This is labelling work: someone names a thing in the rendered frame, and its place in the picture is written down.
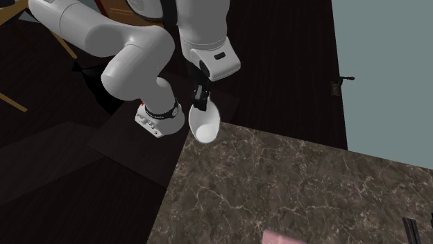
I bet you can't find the wooden chair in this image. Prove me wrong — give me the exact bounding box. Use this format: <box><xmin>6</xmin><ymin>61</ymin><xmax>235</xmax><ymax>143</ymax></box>
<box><xmin>0</xmin><ymin>0</ymin><xmax>79</xmax><ymax>114</ymax></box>

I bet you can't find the pink box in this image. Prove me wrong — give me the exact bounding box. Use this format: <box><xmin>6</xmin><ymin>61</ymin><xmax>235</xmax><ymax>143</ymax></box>
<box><xmin>262</xmin><ymin>229</ymin><xmax>308</xmax><ymax>244</ymax></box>

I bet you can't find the dark robot stand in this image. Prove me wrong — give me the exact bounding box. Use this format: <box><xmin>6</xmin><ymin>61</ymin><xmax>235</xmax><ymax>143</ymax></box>
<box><xmin>85</xmin><ymin>72</ymin><xmax>241</xmax><ymax>189</ymax></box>

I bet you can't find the grey-green door with handle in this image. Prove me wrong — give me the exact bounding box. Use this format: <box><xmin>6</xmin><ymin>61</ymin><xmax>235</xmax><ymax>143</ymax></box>
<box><xmin>330</xmin><ymin>0</ymin><xmax>433</xmax><ymax>171</ymax></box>

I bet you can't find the black ridged object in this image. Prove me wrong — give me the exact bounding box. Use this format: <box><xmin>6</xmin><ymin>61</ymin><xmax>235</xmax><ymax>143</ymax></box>
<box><xmin>401</xmin><ymin>211</ymin><xmax>433</xmax><ymax>244</ymax></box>

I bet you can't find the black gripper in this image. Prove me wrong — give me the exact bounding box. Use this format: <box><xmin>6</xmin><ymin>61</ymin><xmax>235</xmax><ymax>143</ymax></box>
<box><xmin>185</xmin><ymin>59</ymin><xmax>212</xmax><ymax>112</ymax></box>

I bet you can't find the white bowl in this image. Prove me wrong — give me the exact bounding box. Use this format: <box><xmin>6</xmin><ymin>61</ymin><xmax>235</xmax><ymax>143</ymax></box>
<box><xmin>187</xmin><ymin>98</ymin><xmax>221</xmax><ymax>144</ymax></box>

